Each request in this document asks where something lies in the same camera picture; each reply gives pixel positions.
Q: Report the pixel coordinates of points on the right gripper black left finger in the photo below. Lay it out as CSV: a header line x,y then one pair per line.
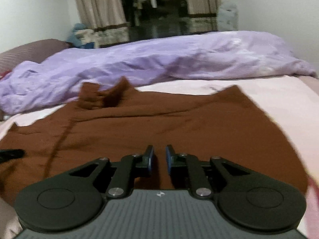
x,y
127,170

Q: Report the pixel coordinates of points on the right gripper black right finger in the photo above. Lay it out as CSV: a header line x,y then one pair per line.
x,y
186,173

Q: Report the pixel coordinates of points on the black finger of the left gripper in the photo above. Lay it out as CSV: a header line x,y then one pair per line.
x,y
10,154

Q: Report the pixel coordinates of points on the brown garment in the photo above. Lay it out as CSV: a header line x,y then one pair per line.
x,y
122,120

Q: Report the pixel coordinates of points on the blue and white clothes pile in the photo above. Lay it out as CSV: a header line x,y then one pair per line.
x,y
81,37

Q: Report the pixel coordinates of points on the purple duvet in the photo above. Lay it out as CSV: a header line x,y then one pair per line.
x,y
210,56

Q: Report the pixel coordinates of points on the mauve headboard cushion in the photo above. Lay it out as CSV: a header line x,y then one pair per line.
x,y
36,52

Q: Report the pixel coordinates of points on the pink fleece blanket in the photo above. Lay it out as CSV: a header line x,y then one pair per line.
x,y
292,103

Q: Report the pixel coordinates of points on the white patterned bag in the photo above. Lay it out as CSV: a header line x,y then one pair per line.
x,y
227,17

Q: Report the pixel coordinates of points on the right beige curtain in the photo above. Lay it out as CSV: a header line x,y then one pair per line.
x,y
202,15

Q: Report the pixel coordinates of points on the beige curtain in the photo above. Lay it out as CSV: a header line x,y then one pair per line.
x,y
202,15
105,20

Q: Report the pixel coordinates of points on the left beige curtain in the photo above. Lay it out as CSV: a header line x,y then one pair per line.
x,y
105,20

